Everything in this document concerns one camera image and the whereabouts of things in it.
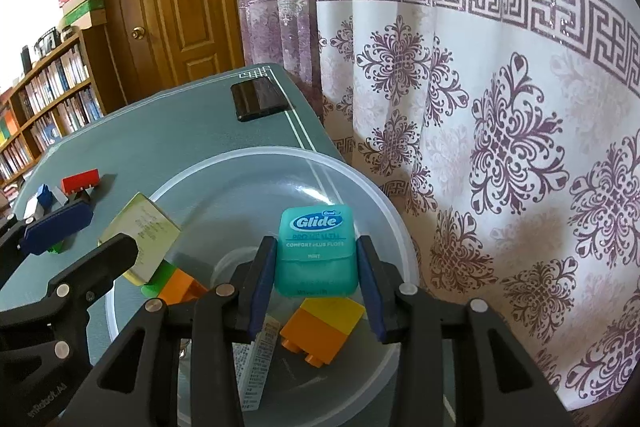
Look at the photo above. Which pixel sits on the green and orange toy block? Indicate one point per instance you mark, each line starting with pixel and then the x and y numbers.
pixel 180 287

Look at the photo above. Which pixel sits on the teal dental floss box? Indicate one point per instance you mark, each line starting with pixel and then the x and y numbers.
pixel 315 257

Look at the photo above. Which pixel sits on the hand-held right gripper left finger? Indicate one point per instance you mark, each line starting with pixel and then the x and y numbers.
pixel 265 282

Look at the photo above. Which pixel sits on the blue toy block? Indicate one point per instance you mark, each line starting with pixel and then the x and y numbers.
pixel 44 197

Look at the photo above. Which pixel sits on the orange and yellow toy block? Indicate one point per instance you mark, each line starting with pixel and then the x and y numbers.
pixel 320 327

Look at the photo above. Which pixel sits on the black smartphone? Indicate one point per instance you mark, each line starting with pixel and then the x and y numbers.
pixel 257 99

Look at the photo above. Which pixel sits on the stack of flat boxes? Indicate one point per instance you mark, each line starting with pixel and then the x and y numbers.
pixel 82 2

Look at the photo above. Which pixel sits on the clear plastic bowl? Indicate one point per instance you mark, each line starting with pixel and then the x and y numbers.
pixel 320 187

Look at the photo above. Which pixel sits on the pale blue tall carton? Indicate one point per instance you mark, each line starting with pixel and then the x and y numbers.
pixel 257 367

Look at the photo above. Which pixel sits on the white cardboard box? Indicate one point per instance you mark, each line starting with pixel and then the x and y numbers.
pixel 30 208

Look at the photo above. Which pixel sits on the white curtain purple pattern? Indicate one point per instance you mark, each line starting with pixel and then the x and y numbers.
pixel 450 57

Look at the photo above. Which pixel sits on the yellow cardboard box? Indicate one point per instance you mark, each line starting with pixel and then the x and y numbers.
pixel 145 232

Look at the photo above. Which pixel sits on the wooden bookshelf with books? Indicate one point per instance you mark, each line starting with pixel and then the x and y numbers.
pixel 55 92

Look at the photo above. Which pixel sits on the red toy block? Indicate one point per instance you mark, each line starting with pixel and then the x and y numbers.
pixel 80 181

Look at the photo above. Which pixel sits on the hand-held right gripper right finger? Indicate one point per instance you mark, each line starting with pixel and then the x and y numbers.
pixel 370 287

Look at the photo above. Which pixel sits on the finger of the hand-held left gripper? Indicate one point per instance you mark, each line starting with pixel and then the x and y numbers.
pixel 55 227
pixel 100 257

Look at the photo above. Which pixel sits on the wooden door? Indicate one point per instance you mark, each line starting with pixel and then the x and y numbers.
pixel 175 7

